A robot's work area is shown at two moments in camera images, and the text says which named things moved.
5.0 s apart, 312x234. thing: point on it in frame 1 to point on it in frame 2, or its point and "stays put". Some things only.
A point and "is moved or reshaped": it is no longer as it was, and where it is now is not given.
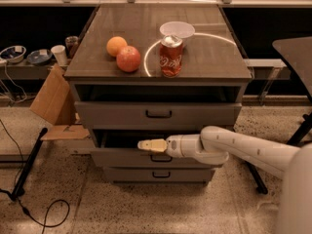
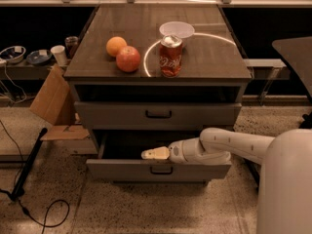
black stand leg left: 28,164 stays put
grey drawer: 119,149 is moved or reshaped
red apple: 128,58 stays put
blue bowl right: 39,57 stays put
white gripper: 175,145 to 176,151
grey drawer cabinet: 153,71 stays put
